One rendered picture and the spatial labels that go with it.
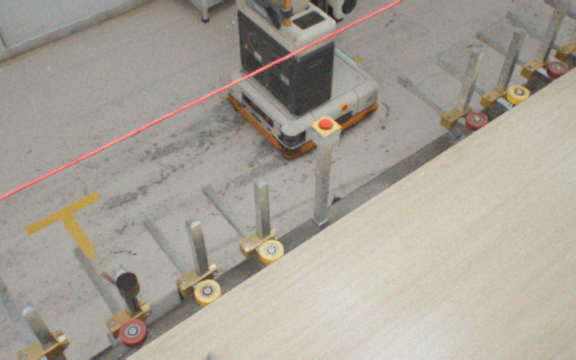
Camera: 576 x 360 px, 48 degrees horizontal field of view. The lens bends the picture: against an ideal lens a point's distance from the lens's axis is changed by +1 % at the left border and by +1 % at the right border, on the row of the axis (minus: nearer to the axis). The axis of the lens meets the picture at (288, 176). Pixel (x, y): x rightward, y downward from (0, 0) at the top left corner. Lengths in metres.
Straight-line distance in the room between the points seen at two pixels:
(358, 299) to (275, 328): 0.27
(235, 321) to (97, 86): 2.50
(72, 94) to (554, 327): 3.08
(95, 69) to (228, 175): 1.27
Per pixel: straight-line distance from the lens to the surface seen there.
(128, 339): 2.00
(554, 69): 2.93
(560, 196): 2.44
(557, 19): 2.89
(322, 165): 2.14
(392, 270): 2.09
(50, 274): 3.33
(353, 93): 3.56
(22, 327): 2.06
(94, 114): 4.00
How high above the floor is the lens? 2.65
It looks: 50 degrees down
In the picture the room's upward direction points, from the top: straight up
